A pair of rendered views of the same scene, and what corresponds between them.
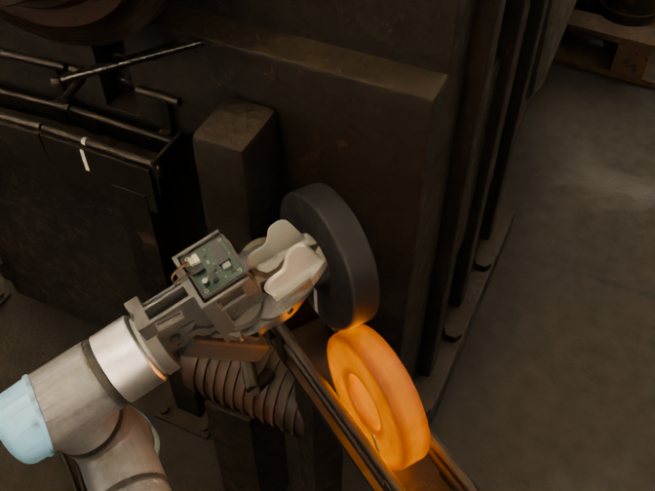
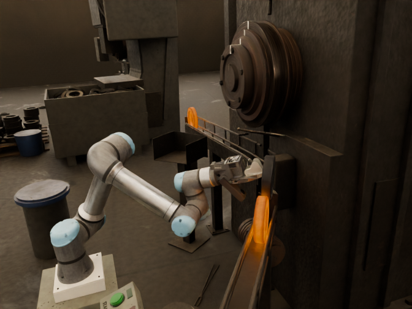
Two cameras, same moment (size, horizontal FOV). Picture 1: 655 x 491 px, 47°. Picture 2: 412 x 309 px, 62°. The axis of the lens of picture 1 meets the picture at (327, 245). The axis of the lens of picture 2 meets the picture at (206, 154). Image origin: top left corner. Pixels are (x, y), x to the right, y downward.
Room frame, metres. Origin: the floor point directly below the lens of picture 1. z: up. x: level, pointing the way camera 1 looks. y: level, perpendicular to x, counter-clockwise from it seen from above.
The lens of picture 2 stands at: (-0.40, -0.67, 1.32)
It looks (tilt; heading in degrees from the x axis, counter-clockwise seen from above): 20 degrees down; 47
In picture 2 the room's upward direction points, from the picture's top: 3 degrees counter-clockwise
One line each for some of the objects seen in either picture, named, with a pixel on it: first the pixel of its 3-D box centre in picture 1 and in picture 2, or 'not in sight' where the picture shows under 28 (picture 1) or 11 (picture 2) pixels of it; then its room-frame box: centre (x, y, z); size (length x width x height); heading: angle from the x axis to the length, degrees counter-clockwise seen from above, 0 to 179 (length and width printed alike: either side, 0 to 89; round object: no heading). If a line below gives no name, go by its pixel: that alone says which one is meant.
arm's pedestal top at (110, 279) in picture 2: not in sight; (79, 286); (0.02, 0.64, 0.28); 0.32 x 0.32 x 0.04; 66
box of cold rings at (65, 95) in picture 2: not in sight; (97, 118); (1.40, 3.12, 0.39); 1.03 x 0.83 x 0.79; 159
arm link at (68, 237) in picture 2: not in sight; (68, 238); (0.02, 0.65, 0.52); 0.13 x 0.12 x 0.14; 28
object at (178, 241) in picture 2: not in sight; (183, 191); (0.84, 0.89, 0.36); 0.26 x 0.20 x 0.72; 100
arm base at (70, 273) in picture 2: not in sight; (73, 262); (0.02, 0.65, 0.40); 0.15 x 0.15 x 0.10
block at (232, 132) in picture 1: (243, 186); (281, 181); (0.77, 0.12, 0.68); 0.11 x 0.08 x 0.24; 155
